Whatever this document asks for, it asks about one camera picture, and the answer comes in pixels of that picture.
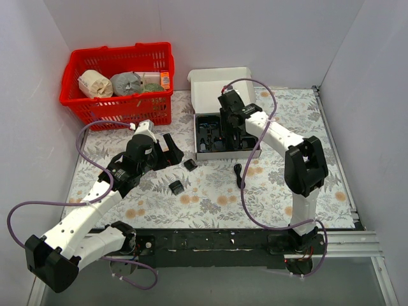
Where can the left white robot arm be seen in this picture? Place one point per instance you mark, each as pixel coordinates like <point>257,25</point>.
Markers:
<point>57,257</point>

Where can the floral table mat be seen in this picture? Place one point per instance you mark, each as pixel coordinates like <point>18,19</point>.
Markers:
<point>211,198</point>

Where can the green broccoli-like item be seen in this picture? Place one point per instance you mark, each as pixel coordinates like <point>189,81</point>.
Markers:
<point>151,87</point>

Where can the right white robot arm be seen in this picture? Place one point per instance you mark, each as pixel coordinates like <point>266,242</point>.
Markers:
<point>305,170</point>

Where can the orange small box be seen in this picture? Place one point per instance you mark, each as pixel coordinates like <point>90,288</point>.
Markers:
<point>165,80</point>

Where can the grey wrapped roll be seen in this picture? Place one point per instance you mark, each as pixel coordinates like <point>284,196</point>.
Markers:
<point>126,84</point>

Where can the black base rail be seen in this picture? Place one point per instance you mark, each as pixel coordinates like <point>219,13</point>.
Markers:
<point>204,248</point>

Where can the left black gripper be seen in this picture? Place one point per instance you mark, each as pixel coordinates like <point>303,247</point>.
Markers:
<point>162,153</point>

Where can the white hair clipper box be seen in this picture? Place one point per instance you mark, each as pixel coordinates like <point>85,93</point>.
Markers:
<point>214,137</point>

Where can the beige paper-wrapped roll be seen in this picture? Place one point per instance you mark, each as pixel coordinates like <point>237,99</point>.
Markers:
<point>94,85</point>

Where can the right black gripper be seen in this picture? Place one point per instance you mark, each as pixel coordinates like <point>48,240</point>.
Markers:
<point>232,124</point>

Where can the black comb guard large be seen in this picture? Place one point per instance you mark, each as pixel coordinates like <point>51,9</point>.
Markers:
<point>176,187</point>

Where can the white flat box in basket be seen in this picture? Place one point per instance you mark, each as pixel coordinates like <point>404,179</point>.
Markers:
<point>149,77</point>

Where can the red plastic shopping basket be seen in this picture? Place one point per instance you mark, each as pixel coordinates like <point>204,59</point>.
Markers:
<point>142,57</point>

